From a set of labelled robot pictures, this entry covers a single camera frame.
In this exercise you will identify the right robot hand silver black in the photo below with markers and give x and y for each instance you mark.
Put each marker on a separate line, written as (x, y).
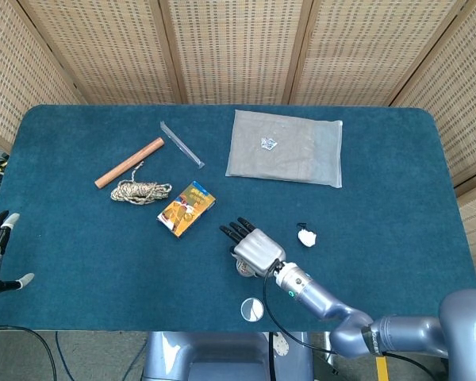
(259, 252)

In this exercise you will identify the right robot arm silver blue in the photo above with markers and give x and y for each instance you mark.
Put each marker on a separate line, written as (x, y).
(321, 297)

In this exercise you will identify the clear round jar lid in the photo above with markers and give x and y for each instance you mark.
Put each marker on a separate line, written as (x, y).
(252, 309)

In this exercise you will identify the clear jar of paper clips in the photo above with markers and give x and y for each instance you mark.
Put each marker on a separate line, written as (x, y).
(244, 270)

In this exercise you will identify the black twist tie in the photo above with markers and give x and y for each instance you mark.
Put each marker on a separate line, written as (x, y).
(301, 225)

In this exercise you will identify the white crumpled paper wad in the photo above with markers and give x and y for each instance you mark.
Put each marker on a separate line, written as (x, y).
(307, 238)

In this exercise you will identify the yellow blue cardboard box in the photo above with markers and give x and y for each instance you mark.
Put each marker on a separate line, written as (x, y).
(186, 208)

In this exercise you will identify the grey frosted plastic bag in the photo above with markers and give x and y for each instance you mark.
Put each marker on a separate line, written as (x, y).
(293, 166)

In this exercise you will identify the small shiny printed packet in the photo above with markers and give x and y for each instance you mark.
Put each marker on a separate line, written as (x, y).
(269, 143)

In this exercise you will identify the blue grey robot torso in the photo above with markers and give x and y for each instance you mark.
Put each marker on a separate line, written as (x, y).
(222, 357)

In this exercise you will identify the clear plastic sleeve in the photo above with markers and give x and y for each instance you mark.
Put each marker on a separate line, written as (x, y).
(181, 143)

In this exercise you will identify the wooden rod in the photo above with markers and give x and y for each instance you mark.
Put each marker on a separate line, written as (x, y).
(129, 162)

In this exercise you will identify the yellow strip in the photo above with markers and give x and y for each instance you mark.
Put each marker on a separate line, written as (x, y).
(382, 369)

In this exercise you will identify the woven wicker screen panel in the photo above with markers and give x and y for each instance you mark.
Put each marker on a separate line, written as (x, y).
(361, 51)
(460, 99)
(234, 51)
(20, 71)
(111, 51)

